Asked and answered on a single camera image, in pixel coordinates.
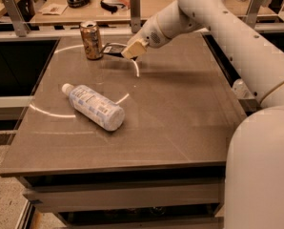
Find metal bracket right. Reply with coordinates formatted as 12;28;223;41
243;0;264;29

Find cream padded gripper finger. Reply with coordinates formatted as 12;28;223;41
121;38;149;59

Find metal bracket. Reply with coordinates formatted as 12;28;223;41
130;0;141;33
2;0;30;37
243;0;264;29

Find white plastic water bottle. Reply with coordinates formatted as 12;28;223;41
62;83;125;132

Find black rxbar chocolate wrapper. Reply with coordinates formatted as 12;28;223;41
101;43;126;58

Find orange soda can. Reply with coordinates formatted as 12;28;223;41
80;21;103;60

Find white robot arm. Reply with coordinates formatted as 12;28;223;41
122;0;284;229

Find black sunglasses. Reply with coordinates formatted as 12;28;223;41
100;0;126;14

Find small clear bottle left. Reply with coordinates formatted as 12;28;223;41
232;79;251;99

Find metal bracket left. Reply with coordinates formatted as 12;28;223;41
2;0;30;37

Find grey drawer cabinet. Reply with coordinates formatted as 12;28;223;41
0;33;245;228

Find printed paper card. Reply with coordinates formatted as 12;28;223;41
40;4;67;15

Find metal bracket middle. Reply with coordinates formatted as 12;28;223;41
130;0;141;33

